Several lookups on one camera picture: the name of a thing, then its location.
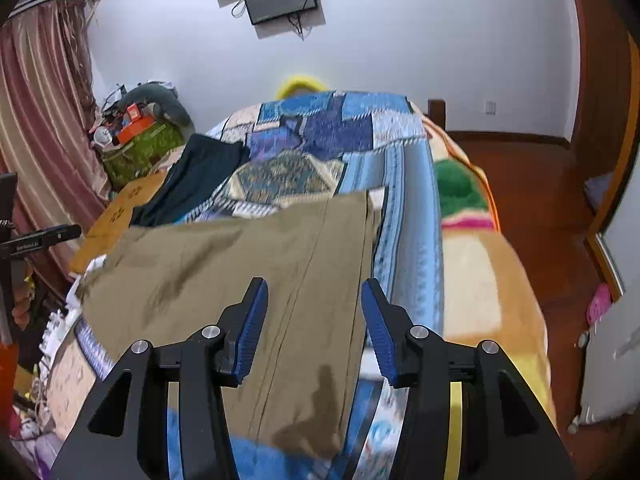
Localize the khaki pants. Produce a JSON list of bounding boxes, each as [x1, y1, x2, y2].
[[77, 192, 378, 460]]

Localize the wooden headboard panel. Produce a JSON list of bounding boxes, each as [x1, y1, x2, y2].
[[70, 171, 167, 275]]

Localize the yellow orange fleece blanket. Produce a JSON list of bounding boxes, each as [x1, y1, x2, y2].
[[420, 115, 556, 422]]

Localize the striped pink curtain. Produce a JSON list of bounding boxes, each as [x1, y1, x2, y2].
[[0, 0, 109, 281]]

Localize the green patterned bag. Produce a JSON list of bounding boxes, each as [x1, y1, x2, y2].
[[100, 117, 184, 191]]

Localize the orange box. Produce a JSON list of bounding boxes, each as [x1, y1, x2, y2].
[[116, 104, 154, 144]]

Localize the pink slipper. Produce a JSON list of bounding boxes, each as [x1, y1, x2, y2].
[[586, 283, 612, 325]]

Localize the dark navy garment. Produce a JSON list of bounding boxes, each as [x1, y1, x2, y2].
[[129, 133, 250, 228]]

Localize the grey plush toy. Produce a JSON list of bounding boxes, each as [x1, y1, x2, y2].
[[115, 82, 192, 128]]

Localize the blue patchwork bedsheet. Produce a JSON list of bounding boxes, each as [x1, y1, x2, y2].
[[48, 91, 444, 479]]

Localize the brown wooden door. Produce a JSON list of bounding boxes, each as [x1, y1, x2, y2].
[[570, 0, 639, 235]]

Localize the yellow plush item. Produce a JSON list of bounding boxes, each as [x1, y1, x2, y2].
[[276, 74, 329, 100]]

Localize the wall power socket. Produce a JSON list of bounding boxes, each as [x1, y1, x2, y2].
[[484, 101, 497, 115]]

